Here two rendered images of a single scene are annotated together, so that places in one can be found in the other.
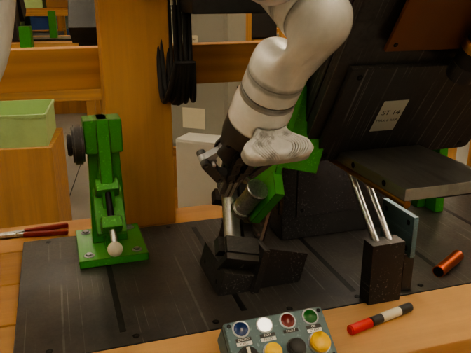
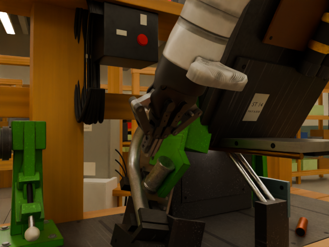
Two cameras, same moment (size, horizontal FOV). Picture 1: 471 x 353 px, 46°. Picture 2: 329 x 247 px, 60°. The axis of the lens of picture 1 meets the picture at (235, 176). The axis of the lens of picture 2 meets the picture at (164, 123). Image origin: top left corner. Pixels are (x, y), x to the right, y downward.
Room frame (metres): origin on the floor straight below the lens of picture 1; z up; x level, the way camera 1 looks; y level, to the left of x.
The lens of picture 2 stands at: (0.32, 0.09, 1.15)
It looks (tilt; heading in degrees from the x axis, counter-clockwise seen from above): 1 degrees up; 347
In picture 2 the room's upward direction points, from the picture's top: straight up
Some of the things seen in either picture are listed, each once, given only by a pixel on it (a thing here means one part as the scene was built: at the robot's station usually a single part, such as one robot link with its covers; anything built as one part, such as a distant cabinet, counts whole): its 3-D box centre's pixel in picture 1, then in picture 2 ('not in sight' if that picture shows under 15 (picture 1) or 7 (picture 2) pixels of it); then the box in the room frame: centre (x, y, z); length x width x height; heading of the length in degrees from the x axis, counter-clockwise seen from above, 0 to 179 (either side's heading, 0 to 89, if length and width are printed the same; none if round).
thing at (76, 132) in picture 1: (75, 144); (3, 143); (1.01, 0.30, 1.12); 0.07 x 0.03 x 0.08; 18
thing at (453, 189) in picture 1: (380, 156); (246, 144); (0.95, -0.26, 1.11); 0.39 x 0.16 x 0.03; 18
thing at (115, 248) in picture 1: (113, 238); (31, 224); (0.94, 0.22, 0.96); 0.06 x 0.03 x 0.06; 18
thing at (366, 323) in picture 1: (380, 318); not in sight; (0.76, -0.23, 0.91); 0.13 x 0.02 x 0.02; 121
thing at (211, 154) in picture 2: (331, 145); (197, 154); (1.18, -0.21, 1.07); 0.30 x 0.18 x 0.34; 108
